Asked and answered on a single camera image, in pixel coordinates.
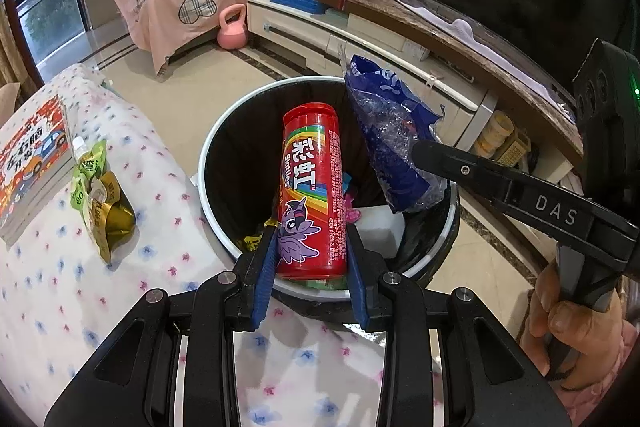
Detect white foam block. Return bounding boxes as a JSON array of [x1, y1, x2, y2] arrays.
[[355, 205, 405, 259]]

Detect red rainbow candy canister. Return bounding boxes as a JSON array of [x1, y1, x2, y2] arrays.
[[277, 102, 347, 281]]

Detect blue plastic snack bag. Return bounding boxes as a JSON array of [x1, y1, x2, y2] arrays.
[[338, 48, 447, 212]]

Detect black trash bin white rim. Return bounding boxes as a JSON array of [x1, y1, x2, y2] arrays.
[[195, 74, 461, 303]]

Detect person's right hand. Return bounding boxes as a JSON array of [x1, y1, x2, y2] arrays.
[[520, 262, 623, 390]]

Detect white TV cabinet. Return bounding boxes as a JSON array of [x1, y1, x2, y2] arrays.
[[247, 0, 582, 183]]

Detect white floral tablecloth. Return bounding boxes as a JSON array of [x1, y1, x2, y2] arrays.
[[1, 64, 383, 426]]

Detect green gold snack pouch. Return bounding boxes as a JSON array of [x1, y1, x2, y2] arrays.
[[70, 136, 136, 265]]

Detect colourful children's book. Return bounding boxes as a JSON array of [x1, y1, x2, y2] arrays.
[[1, 95, 74, 245]]

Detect pink kettlebell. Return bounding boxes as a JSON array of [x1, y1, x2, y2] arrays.
[[217, 3, 248, 51]]

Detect gold patterned curtain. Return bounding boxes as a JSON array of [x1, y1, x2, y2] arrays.
[[0, 3, 38, 103]]

